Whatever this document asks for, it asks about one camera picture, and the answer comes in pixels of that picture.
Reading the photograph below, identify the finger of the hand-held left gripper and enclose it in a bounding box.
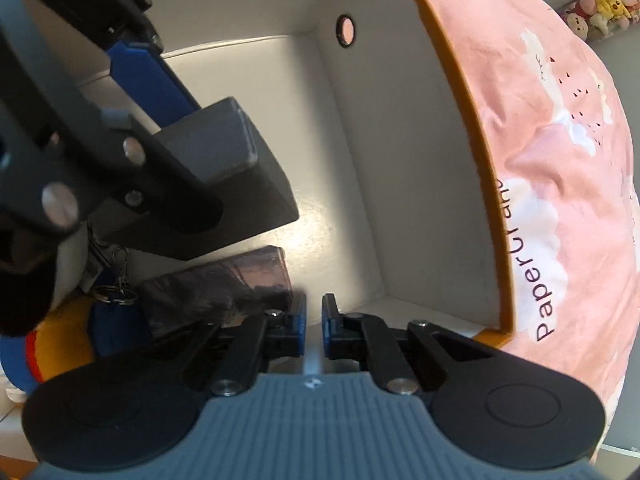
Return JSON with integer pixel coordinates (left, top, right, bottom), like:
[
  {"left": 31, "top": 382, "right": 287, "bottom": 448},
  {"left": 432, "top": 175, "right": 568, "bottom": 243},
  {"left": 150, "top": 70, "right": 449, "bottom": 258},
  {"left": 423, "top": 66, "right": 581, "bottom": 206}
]
[
  {"left": 0, "top": 0, "right": 224, "bottom": 235},
  {"left": 14, "top": 0, "right": 204, "bottom": 132}
]

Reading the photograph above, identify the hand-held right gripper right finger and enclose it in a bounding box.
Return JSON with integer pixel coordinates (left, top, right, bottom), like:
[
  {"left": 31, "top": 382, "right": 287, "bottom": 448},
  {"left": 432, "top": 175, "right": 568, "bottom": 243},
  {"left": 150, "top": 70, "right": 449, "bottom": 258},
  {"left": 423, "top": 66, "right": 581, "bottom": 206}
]
[{"left": 321, "top": 293, "right": 505, "bottom": 395}]

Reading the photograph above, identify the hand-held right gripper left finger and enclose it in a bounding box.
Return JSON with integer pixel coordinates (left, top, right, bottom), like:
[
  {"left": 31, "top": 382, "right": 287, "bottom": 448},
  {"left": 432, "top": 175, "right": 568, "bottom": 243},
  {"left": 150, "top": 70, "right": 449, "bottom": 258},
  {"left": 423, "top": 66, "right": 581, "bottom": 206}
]
[{"left": 102, "top": 293, "right": 308, "bottom": 396}]

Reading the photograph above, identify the dark grey box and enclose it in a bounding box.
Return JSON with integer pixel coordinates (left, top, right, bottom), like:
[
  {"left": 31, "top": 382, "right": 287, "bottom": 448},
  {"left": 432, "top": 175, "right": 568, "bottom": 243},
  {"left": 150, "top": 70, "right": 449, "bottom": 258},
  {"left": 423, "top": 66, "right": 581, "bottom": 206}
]
[{"left": 97, "top": 96, "right": 301, "bottom": 262}]

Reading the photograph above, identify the colourful plush keychain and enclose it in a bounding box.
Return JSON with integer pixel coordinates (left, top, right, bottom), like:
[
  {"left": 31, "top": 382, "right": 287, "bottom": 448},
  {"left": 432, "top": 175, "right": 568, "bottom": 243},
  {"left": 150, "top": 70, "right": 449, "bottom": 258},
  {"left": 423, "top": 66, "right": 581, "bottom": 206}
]
[{"left": 0, "top": 230, "right": 151, "bottom": 401}]

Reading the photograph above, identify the orange cardboard box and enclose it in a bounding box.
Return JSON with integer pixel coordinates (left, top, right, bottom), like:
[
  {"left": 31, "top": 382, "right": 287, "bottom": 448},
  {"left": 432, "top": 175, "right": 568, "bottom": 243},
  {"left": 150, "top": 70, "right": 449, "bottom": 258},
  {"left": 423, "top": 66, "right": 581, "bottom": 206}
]
[{"left": 0, "top": 0, "right": 518, "bottom": 480}]

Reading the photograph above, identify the pink cloud print duvet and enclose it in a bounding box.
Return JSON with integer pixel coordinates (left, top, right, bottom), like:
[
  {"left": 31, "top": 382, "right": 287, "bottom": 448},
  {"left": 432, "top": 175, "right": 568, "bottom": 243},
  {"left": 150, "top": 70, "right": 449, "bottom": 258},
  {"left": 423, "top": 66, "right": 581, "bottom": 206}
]
[{"left": 390, "top": 0, "right": 640, "bottom": 461}]

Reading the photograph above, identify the column of plush toys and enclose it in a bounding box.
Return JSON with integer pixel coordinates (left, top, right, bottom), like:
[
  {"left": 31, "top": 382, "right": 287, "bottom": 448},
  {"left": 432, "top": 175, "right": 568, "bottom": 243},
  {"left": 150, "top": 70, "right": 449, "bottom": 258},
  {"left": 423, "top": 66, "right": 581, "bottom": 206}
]
[{"left": 562, "top": 0, "right": 640, "bottom": 43}]

